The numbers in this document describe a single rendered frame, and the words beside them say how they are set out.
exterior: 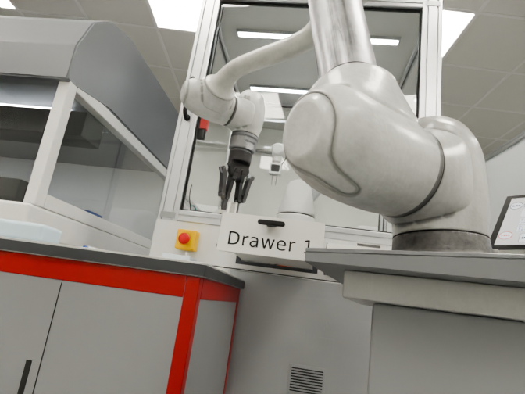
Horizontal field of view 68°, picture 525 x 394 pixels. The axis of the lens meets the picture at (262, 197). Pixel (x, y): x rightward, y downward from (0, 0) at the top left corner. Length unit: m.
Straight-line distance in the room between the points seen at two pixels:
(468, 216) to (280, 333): 0.88
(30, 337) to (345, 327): 0.92
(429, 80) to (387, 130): 1.18
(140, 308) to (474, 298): 0.62
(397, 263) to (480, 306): 0.12
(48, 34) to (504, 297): 1.65
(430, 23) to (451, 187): 1.28
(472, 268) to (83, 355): 0.74
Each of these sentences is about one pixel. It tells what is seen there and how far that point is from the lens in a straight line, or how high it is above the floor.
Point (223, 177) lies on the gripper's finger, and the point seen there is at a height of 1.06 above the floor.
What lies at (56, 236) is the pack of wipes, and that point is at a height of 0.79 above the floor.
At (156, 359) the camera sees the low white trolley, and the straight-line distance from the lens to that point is 0.87.
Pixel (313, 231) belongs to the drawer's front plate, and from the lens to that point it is 1.09.
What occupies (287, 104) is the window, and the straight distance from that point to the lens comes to 1.62.
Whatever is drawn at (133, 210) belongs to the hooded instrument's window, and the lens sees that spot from 2.17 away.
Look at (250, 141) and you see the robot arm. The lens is 1.28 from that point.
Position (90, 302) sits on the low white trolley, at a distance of 0.93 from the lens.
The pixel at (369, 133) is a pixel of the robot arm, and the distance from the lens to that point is 0.53.
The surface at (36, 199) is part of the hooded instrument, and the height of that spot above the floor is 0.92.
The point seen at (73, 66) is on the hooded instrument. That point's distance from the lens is 1.64.
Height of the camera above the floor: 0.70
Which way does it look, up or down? 15 degrees up
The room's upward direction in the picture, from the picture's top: 8 degrees clockwise
